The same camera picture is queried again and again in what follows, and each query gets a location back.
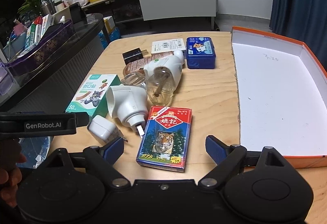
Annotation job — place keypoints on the person's left hand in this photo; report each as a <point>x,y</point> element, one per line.
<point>10,180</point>

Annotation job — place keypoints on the white square charger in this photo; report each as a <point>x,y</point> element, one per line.
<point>103,129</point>

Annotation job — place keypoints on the blue bag with boxes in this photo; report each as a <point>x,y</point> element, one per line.
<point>112,30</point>

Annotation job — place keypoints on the white round plug adapter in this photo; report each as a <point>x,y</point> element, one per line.
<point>129,105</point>

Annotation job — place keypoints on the black usb charger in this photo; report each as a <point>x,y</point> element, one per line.
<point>134,55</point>

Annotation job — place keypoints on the purple ornate storage box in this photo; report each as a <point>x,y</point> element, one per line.
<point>52,40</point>

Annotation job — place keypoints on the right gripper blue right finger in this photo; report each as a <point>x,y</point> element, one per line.
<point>216,149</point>

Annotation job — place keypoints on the white flat product box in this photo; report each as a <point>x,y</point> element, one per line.
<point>168,45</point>

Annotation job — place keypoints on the black glass side table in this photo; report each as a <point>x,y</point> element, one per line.
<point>51,87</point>

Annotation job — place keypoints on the white tv cabinet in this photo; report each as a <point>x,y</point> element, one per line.
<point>129,11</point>

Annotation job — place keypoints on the plastic lined waste bin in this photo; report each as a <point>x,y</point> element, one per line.
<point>35,150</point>

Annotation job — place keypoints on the white mosquito repellent plug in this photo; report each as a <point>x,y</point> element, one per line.
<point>162,77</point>

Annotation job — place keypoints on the dark blue curtain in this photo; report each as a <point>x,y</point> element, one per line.
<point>304,20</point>

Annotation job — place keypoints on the red tiger playing card box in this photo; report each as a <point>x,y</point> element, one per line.
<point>165,142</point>

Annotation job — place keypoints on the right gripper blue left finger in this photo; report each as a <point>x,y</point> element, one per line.
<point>113,150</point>

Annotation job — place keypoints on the green bandage box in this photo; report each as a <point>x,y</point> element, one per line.
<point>91,96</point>

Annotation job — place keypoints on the steel thermos cup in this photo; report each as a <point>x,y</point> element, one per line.
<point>47,7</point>

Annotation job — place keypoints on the orange white cardboard tray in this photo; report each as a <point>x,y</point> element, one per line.
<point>282,96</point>

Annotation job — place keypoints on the blue tin box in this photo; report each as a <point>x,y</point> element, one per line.
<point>200,53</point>

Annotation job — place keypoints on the brown cosmetic tube white cap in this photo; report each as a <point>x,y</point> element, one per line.
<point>138,65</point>

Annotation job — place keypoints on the clear glass refill bottle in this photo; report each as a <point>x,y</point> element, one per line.
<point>134,79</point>

